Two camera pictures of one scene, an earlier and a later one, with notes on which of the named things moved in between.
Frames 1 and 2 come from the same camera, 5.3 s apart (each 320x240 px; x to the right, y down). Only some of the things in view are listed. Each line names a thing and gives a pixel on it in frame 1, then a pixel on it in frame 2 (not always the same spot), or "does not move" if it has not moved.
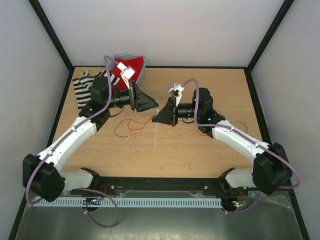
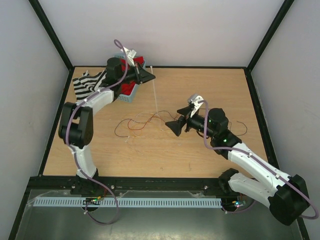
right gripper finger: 165,116 -> 176,126
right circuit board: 239,203 does not move
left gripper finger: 143,102 -> 144,76
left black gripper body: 120,98 -> 132,75
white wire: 169,130 -> 137,115
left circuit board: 93,199 does not move
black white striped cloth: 82,84 does not move
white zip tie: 157,110 -> 152,71
